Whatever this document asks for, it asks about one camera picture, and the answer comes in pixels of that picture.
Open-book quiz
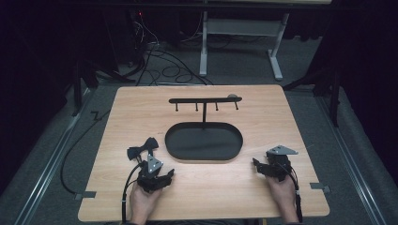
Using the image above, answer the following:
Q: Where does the metal floor rail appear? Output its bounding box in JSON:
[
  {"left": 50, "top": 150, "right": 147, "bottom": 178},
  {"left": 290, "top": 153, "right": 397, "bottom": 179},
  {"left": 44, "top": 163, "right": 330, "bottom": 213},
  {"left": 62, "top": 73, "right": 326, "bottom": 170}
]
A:
[
  {"left": 13, "top": 88, "right": 95, "bottom": 225},
  {"left": 314, "top": 95, "right": 389, "bottom": 225}
]

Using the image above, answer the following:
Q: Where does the black bow tie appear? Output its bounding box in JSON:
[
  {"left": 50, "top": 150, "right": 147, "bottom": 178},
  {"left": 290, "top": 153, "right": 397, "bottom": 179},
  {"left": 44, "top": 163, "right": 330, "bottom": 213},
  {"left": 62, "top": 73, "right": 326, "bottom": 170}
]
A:
[{"left": 127, "top": 137, "right": 160, "bottom": 162}]

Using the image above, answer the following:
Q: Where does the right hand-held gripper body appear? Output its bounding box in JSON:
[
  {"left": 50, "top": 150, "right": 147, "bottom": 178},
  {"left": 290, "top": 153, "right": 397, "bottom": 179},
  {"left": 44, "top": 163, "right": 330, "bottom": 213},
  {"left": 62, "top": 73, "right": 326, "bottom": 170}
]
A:
[{"left": 265, "top": 144, "right": 299, "bottom": 183}]

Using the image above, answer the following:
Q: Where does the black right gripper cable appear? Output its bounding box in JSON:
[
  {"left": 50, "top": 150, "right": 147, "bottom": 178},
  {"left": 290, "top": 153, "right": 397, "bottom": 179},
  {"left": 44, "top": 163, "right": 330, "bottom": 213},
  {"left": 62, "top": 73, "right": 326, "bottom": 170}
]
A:
[{"left": 281, "top": 162, "right": 304, "bottom": 224}]

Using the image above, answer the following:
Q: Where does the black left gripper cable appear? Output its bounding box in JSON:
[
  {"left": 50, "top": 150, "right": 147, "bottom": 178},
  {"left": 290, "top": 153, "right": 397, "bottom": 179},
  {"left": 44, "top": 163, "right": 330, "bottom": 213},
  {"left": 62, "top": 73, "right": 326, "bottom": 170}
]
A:
[{"left": 121, "top": 162, "right": 144, "bottom": 224}]

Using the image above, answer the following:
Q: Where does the person's right hand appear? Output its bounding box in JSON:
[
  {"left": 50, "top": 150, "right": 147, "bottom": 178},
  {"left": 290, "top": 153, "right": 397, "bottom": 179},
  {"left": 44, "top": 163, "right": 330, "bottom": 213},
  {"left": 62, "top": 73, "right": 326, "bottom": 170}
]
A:
[{"left": 266, "top": 174, "right": 300, "bottom": 224}]

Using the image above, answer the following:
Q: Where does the white metal desk frame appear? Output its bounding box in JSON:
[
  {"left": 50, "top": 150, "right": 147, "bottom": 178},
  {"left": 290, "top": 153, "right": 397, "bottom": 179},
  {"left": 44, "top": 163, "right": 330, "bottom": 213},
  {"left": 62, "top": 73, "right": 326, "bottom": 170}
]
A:
[{"left": 199, "top": 10, "right": 291, "bottom": 82}]

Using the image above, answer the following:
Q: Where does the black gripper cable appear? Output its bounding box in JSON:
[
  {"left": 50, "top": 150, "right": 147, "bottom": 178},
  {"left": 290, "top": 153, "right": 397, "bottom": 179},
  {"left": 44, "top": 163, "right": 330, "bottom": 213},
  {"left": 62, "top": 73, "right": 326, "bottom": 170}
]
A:
[
  {"left": 121, "top": 162, "right": 144, "bottom": 224},
  {"left": 281, "top": 162, "right": 304, "bottom": 224}
]

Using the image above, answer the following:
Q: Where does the tangle of black floor cables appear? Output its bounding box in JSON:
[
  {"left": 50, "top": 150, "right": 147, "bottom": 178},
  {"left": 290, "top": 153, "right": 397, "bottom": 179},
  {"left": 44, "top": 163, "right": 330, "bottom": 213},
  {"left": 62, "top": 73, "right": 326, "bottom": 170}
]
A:
[{"left": 126, "top": 12, "right": 215, "bottom": 87}]

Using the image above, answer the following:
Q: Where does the black tripod stand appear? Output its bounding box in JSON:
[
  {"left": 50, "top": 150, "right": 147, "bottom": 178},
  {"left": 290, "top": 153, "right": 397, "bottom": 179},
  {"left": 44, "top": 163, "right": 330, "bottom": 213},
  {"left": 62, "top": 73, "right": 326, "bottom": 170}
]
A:
[
  {"left": 282, "top": 67, "right": 343, "bottom": 128},
  {"left": 70, "top": 57, "right": 136, "bottom": 117}
]

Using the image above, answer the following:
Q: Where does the person's left hand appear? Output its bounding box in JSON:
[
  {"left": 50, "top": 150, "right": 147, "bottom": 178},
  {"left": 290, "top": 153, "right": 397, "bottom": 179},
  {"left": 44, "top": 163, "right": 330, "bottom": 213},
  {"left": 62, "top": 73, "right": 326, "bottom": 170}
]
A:
[{"left": 129, "top": 181, "right": 163, "bottom": 225}]

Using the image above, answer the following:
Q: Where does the black hook rack with tray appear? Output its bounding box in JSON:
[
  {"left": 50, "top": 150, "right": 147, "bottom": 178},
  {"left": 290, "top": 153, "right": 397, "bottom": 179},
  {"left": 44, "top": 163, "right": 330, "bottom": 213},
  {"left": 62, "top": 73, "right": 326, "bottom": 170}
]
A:
[{"left": 164, "top": 96, "right": 244, "bottom": 162}]

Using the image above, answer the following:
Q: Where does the black floor cable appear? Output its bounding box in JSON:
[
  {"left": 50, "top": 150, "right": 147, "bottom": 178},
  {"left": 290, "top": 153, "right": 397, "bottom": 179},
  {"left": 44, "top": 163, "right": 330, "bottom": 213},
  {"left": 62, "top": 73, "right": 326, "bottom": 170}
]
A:
[{"left": 59, "top": 109, "right": 111, "bottom": 195}]

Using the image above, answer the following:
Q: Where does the grey tape strip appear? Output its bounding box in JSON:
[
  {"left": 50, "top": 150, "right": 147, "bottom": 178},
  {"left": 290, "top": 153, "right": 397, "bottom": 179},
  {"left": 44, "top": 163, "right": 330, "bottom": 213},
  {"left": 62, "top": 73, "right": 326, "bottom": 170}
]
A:
[
  {"left": 73, "top": 190, "right": 98, "bottom": 202},
  {"left": 309, "top": 182, "right": 331, "bottom": 194}
]

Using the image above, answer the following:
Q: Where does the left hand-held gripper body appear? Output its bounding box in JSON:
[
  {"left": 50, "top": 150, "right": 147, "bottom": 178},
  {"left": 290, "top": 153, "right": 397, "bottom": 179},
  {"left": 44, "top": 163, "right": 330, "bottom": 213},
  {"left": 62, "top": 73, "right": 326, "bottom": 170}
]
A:
[{"left": 136, "top": 154, "right": 165, "bottom": 193}]

